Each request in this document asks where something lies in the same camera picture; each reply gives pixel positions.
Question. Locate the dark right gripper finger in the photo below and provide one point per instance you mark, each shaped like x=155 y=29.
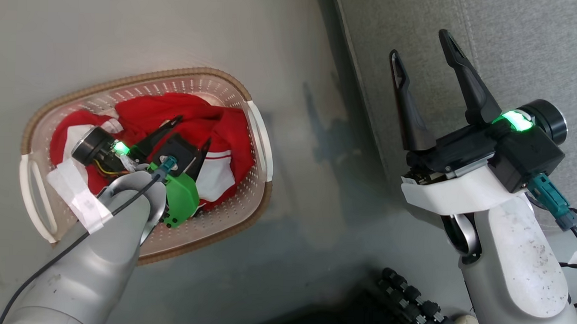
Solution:
x=473 y=91
x=410 y=118

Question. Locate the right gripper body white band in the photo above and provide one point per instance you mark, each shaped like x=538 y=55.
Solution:
x=453 y=191

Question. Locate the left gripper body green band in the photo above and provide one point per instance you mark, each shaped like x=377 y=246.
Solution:
x=93 y=146

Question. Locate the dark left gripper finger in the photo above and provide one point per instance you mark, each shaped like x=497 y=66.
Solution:
x=201 y=161
x=157 y=136

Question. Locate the red and white garment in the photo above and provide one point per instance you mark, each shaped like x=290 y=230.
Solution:
x=189 y=111

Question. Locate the dark robot base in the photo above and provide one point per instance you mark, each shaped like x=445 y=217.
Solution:
x=340 y=317

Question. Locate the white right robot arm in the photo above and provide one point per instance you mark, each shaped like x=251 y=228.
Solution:
x=515 y=266

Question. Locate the beige perforated laundry basket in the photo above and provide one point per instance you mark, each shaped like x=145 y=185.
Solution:
x=229 y=198

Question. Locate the grey fabric sofa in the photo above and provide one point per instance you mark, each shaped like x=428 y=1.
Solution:
x=513 y=45

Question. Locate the black roller wheel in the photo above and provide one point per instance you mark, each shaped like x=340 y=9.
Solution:
x=418 y=301

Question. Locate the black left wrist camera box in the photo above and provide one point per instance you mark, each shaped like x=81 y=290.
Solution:
x=178 y=151

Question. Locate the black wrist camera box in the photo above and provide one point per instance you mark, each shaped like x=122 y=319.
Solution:
x=528 y=156
x=178 y=151

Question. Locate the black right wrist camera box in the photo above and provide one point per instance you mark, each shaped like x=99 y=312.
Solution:
x=528 y=156

